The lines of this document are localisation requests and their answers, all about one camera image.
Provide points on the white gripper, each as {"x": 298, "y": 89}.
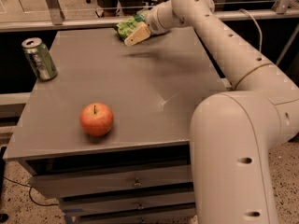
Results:
{"x": 158, "y": 22}

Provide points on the green rice chip bag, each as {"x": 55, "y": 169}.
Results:
{"x": 124, "y": 28}

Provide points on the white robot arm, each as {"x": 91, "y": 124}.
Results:
{"x": 232, "y": 132}

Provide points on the red apple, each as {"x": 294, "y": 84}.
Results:
{"x": 96, "y": 119}

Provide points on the green soda can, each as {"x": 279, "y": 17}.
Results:
{"x": 39, "y": 58}

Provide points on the grey drawer cabinet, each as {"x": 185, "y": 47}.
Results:
{"x": 109, "y": 136}

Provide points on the top drawer knob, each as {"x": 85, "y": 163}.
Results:
{"x": 137, "y": 183}

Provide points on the drawer knob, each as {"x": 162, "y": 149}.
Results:
{"x": 137, "y": 183}
{"x": 140, "y": 207}

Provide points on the middle drawer knob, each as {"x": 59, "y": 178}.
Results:
{"x": 140, "y": 207}

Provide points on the metal railing frame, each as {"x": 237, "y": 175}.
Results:
{"x": 34, "y": 15}

